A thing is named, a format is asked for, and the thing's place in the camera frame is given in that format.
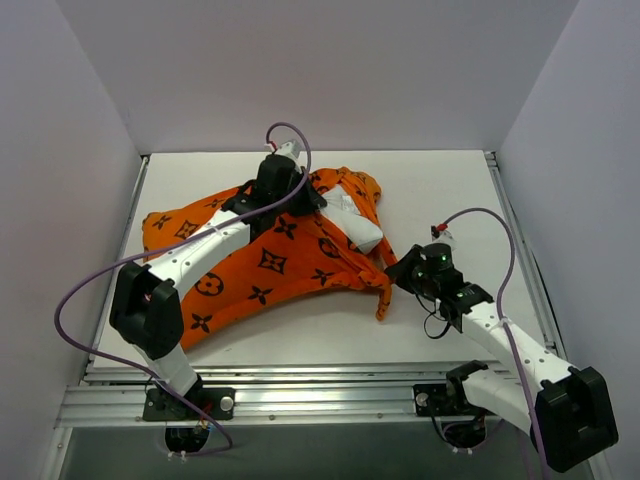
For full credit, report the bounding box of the white pillow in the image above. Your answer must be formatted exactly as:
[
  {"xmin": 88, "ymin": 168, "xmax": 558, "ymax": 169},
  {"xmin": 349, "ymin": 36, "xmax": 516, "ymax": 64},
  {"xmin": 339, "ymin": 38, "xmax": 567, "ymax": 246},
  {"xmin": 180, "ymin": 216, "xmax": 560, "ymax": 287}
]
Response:
[{"xmin": 320, "ymin": 185, "xmax": 383, "ymax": 254}]

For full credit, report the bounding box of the orange patterned pillowcase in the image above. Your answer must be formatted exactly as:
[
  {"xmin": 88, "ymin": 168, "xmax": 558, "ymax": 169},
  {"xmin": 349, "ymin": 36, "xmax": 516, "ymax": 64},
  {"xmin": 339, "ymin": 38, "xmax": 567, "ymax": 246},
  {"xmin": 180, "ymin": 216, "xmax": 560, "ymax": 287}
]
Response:
[{"xmin": 141, "ymin": 167, "xmax": 397, "ymax": 350}]

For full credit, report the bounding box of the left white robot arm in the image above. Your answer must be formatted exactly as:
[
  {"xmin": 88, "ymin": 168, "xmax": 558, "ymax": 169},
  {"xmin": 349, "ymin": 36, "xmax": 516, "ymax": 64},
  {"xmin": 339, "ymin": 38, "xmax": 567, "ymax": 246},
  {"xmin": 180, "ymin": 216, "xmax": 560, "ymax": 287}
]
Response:
[{"xmin": 109, "ymin": 148, "xmax": 326, "ymax": 419}]

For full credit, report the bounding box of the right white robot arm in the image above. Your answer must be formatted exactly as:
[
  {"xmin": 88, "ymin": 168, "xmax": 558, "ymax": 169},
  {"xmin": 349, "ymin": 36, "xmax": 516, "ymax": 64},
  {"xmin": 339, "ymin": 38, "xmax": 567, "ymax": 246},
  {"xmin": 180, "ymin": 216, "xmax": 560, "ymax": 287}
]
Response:
[{"xmin": 385, "ymin": 243, "xmax": 619, "ymax": 473}]

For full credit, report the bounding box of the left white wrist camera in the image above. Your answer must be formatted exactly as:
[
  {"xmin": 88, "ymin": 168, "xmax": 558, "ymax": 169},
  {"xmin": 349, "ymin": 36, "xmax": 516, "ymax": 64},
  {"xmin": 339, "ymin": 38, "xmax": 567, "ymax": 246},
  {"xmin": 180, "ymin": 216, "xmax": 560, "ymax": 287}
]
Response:
[{"xmin": 265, "ymin": 140, "xmax": 302, "ymax": 162}]

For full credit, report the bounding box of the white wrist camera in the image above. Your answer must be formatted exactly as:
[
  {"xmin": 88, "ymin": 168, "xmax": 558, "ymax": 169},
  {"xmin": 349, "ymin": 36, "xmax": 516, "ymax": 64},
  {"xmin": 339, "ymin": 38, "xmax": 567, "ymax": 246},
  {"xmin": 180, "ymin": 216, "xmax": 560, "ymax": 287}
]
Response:
[
  {"xmin": 265, "ymin": 140, "xmax": 302, "ymax": 162},
  {"xmin": 431, "ymin": 223, "xmax": 457, "ymax": 250}
]

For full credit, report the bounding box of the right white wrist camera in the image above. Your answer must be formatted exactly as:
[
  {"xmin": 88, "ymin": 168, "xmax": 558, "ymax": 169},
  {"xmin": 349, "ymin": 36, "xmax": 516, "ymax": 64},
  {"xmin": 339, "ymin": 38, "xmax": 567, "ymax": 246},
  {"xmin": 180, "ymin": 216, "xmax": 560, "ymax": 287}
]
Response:
[{"xmin": 431, "ymin": 223, "xmax": 457, "ymax": 250}]

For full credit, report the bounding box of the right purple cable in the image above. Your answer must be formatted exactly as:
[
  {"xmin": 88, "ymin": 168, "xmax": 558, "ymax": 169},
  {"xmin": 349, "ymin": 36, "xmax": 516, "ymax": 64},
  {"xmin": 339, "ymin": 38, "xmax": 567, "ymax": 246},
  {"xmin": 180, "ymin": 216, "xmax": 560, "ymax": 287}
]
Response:
[{"xmin": 442, "ymin": 207, "xmax": 551, "ymax": 480}]

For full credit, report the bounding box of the purple cable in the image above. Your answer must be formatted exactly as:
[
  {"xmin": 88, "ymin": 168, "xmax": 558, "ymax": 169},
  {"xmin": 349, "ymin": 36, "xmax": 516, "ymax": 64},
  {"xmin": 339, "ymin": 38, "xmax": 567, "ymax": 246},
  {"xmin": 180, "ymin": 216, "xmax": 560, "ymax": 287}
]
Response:
[
  {"xmin": 442, "ymin": 207, "xmax": 551, "ymax": 480},
  {"xmin": 53, "ymin": 121, "xmax": 314, "ymax": 457}
]

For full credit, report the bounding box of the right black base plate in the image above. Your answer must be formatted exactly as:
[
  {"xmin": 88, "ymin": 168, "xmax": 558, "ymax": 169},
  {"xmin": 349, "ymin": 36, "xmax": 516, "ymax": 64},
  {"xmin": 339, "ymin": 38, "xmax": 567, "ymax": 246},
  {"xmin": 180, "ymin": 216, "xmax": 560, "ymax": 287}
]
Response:
[{"xmin": 412, "ymin": 380, "xmax": 505, "ymax": 417}]

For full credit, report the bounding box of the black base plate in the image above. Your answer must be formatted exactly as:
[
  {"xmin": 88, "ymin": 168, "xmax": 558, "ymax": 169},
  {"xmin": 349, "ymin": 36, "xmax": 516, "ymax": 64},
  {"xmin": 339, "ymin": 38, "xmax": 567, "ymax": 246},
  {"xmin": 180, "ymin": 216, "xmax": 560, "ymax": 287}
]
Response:
[
  {"xmin": 142, "ymin": 387, "xmax": 236, "ymax": 422},
  {"xmin": 412, "ymin": 380, "xmax": 505, "ymax": 417}
]

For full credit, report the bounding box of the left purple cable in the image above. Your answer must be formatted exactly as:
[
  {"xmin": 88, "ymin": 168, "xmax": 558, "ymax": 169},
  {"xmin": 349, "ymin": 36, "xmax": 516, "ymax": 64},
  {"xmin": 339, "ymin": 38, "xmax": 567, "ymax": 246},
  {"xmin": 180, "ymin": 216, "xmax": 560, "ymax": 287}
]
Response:
[{"xmin": 53, "ymin": 121, "xmax": 314, "ymax": 457}]

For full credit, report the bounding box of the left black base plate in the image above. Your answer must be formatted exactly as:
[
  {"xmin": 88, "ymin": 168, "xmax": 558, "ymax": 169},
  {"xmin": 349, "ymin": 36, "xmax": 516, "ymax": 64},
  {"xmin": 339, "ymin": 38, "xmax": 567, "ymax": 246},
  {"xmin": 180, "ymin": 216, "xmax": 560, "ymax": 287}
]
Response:
[{"xmin": 142, "ymin": 387, "xmax": 236, "ymax": 422}]

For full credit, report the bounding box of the aluminium frame rail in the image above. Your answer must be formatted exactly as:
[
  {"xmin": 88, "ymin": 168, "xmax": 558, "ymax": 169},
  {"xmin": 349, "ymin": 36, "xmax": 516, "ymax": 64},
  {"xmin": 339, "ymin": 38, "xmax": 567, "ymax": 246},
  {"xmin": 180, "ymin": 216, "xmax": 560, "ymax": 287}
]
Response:
[{"xmin": 53, "ymin": 363, "xmax": 599, "ymax": 430}]

